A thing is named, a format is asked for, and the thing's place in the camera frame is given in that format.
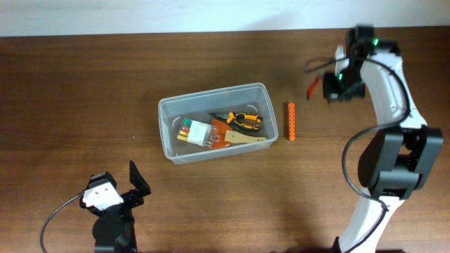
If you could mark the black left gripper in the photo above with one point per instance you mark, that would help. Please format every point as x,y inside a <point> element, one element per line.
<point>133,197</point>

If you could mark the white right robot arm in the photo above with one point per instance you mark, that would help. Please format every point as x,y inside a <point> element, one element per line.
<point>399,158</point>

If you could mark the clear screwdriver bit case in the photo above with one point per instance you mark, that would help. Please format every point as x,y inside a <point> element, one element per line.
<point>198,133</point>

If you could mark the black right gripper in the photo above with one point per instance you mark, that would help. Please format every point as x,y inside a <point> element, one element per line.
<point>328,93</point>

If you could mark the clear plastic container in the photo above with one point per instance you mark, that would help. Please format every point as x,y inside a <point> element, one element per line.
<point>248,98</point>

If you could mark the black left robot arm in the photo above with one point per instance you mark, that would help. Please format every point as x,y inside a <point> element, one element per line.
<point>114,230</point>

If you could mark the orange perforated strip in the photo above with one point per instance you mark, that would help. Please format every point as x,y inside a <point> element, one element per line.
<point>291,121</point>

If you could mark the orange scraper wooden handle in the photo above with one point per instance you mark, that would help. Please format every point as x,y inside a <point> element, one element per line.
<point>227,136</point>

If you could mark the orange black long-nose pliers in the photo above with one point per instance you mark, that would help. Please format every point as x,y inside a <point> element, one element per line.
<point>244,121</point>

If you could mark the small red cutting pliers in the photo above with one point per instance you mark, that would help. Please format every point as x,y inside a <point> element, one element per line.
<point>313,85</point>

